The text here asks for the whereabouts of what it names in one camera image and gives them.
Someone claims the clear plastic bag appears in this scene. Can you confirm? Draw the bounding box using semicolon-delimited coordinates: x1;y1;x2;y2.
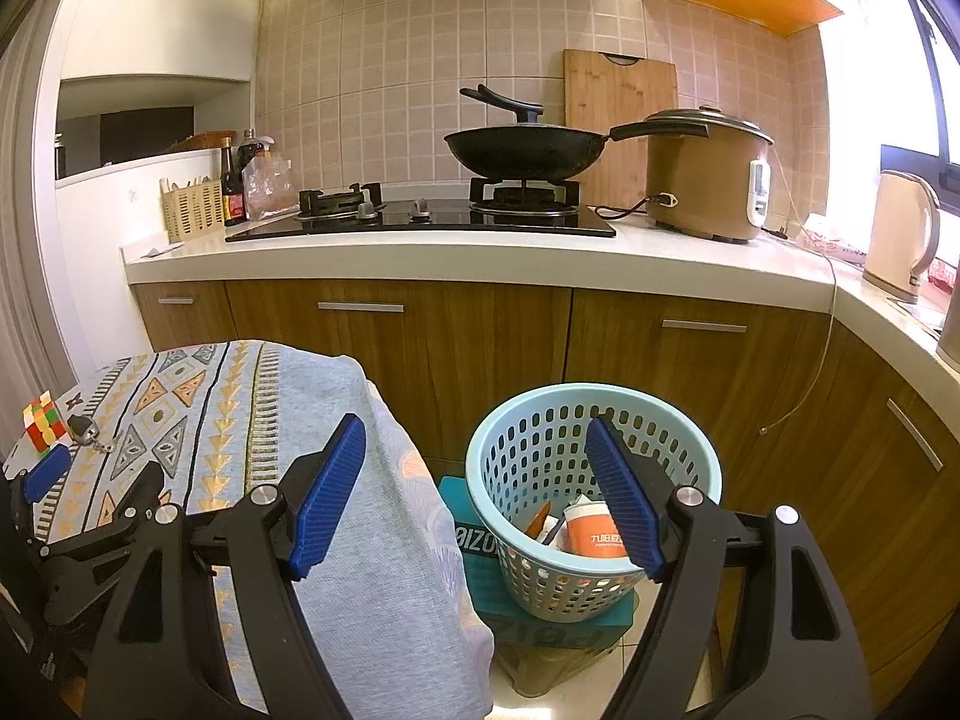
241;154;295;220

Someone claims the teal cardboard box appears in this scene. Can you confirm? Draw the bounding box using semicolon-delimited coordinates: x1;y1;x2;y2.
439;476;638;646

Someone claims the pink packet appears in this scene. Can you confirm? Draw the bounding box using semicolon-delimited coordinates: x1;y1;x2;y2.
795;214;875;263

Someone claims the brown rice cooker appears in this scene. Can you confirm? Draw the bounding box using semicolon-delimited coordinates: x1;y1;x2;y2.
643;106;775;243

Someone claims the wooden cutting board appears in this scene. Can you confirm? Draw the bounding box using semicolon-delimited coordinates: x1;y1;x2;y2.
562;49;680;207

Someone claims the light blue perforated plastic basket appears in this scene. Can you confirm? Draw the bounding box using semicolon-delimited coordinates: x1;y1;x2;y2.
465;384;723;622

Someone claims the beige electric kettle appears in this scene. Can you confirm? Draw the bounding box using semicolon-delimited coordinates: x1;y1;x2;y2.
861;169;942;305

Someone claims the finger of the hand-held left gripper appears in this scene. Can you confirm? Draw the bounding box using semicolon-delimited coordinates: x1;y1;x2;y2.
36;460;167;580
21;446;74;505

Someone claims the colourful puzzle cube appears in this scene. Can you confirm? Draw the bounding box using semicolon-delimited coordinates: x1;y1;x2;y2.
21;388;70;458

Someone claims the black kitchen utensil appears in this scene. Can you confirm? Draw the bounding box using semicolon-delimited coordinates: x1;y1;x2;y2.
459;85;545;126

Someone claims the black wok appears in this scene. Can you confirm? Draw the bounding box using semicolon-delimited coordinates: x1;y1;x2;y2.
442;120;710;182

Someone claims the beige chopstick holder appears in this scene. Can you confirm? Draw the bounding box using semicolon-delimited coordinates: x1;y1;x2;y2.
159;174;226;243

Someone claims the black power cable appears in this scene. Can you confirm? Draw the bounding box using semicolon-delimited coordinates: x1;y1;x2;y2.
589;193;677;220

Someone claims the orange and white paper cup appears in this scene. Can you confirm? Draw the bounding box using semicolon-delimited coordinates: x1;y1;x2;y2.
562;501;631;557

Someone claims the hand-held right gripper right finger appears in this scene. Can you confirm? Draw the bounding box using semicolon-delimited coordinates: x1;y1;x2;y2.
585;415;875;720

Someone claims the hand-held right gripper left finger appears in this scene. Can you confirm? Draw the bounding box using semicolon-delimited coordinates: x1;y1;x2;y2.
82;412;368;720

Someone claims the thin beige wire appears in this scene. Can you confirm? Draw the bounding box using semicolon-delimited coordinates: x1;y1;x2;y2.
757;157;838;436

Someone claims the metal keychain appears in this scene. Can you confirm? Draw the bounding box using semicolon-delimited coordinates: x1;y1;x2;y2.
67;412;117;455

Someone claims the grey container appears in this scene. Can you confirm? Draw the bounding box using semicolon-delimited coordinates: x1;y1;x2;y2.
934;292;960;372

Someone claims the black gas stove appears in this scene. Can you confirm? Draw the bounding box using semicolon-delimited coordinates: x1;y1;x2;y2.
225;181;617;243

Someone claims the window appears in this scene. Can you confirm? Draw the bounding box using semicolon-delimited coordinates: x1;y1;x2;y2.
847;0;960;196

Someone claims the blue patterned tablecloth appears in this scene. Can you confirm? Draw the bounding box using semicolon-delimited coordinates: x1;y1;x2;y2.
0;340;496;720

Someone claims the dark sauce bottle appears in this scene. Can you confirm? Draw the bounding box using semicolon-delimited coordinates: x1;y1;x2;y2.
220;137;248;227

